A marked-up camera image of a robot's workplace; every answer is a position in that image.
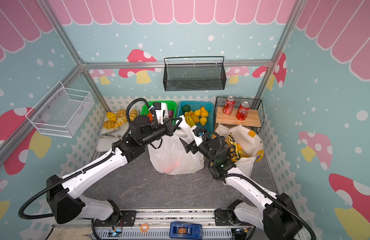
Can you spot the black wire wooden shelf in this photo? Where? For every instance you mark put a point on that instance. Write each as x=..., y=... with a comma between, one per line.
x=254, y=120

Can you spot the yellow black snack bag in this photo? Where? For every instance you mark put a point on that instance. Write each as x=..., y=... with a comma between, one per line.
x=234, y=150

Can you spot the white canvas tote bag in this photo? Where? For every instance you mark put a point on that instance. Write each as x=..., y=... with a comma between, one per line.
x=250, y=142

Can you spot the yellow lemon fruit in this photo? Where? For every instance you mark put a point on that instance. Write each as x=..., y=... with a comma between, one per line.
x=197, y=112

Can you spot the green plastic basket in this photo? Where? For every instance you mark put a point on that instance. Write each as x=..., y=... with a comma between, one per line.
x=170, y=104

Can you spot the right red cola can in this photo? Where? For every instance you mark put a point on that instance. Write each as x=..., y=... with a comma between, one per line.
x=243, y=111

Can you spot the yellow pear fruit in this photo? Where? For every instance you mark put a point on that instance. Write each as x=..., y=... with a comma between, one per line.
x=203, y=112

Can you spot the orange rubber band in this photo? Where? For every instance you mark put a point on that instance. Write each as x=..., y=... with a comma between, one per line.
x=144, y=228

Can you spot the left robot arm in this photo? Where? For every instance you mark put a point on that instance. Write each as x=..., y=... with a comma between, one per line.
x=65, y=195

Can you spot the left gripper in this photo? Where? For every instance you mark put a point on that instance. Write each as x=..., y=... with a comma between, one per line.
x=168, y=123

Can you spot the black mesh wall basket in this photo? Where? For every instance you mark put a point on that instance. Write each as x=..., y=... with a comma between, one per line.
x=205, y=73

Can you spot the white cutting board tray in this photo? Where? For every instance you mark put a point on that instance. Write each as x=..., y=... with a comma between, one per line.
x=114, y=126

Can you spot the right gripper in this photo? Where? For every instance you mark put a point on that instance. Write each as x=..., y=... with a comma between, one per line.
x=195, y=144

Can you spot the blue tape dispenser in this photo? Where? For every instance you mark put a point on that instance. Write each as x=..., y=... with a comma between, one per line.
x=186, y=231

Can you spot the red cola can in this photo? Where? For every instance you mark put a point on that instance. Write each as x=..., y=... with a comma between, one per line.
x=243, y=111
x=228, y=105

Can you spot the metal tongs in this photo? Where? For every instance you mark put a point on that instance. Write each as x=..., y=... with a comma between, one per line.
x=115, y=133

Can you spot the white plastic grocery bag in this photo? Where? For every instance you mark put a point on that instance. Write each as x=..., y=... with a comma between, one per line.
x=168, y=155

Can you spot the bread loaf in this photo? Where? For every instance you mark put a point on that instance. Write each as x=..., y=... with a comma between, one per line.
x=112, y=116

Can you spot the teal plastic basket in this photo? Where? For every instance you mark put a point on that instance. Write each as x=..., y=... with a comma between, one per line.
x=207, y=123

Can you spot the banana bunch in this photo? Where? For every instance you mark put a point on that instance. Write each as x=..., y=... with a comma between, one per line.
x=190, y=121

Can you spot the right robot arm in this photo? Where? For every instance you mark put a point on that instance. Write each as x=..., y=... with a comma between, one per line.
x=275, y=214

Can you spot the purple onion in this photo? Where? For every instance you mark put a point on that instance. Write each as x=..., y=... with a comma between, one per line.
x=171, y=113

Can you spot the white wire wall basket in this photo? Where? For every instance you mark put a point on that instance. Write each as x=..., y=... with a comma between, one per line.
x=61, y=112

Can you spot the left red cola can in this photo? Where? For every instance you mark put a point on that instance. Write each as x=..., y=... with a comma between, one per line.
x=228, y=105

